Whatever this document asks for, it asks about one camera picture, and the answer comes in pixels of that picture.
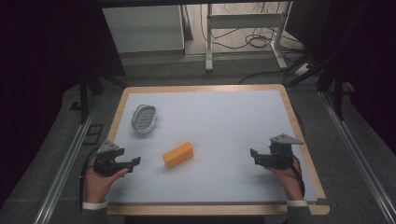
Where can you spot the orange soap bar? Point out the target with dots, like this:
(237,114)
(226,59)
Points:
(178,154)

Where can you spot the white power strip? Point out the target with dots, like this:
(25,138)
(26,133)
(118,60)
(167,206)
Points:
(302,69)

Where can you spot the grey oval soap dish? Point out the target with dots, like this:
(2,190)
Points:
(144,118)

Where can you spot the white cabinet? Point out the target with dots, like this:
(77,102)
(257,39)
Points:
(144,28)

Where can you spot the person's left hand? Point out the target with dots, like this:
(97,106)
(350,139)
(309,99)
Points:
(98,185)

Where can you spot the person's right hand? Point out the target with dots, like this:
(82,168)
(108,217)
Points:
(288,182)

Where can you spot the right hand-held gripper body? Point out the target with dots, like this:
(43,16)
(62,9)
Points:
(280,154)

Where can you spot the dark curtain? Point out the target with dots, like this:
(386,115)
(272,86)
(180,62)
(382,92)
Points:
(367,56)
(40,62)

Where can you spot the black floor plate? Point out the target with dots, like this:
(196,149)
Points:
(93,134)

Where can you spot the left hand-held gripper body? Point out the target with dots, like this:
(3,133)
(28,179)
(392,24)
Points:
(105,161)

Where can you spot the white table mat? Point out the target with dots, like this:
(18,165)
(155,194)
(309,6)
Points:
(218,124)

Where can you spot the black metal stand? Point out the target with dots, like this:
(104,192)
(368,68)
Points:
(337,93)
(83,96)

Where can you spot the aluminium rail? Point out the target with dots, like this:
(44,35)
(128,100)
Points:
(62,168)
(358,155)

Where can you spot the white metal desk frame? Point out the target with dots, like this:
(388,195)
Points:
(243,21)

